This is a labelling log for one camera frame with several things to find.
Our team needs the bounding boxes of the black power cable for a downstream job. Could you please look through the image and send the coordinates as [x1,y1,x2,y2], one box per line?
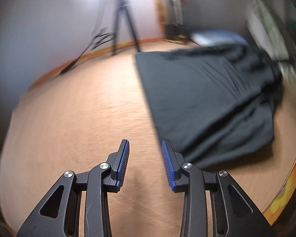
[59,0,116,76]

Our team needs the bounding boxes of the small black tripod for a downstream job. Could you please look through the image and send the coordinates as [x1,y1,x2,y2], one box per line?
[112,0,141,57]

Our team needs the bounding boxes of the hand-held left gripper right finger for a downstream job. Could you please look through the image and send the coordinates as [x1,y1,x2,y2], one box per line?
[161,140,273,237]

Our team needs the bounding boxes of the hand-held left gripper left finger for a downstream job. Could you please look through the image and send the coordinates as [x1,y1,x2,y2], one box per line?
[16,139,130,237]

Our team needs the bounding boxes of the blue pillow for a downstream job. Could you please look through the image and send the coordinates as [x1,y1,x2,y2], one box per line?
[191,29,248,47]

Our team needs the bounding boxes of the beige sheet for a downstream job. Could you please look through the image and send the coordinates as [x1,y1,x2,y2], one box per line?
[0,38,296,232]

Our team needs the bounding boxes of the green white striped blanket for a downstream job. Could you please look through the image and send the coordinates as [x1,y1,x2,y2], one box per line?
[247,0,296,62]

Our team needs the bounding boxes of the black pants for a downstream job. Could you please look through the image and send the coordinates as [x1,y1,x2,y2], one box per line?
[134,43,287,169]

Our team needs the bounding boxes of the folded black tripod stand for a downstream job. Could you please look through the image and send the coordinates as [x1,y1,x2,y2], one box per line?
[163,0,185,27]

